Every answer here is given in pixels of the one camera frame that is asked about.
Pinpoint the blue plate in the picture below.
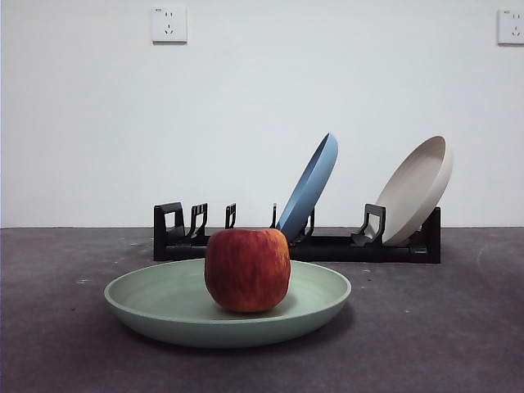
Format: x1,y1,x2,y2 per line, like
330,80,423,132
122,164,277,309
274,132,340,246

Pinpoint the white wall socket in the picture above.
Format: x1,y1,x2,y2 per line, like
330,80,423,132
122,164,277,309
497,8,524,46
151,6,188,45

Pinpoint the red apple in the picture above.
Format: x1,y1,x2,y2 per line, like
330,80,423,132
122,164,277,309
204,228,292,314

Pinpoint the beige plate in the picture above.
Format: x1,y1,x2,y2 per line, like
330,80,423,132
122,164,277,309
364,135,454,246

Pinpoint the green plate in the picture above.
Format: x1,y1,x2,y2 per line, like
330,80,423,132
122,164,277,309
103,257,353,350

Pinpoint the black plate rack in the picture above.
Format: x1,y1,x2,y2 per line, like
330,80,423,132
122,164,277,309
153,201,442,264

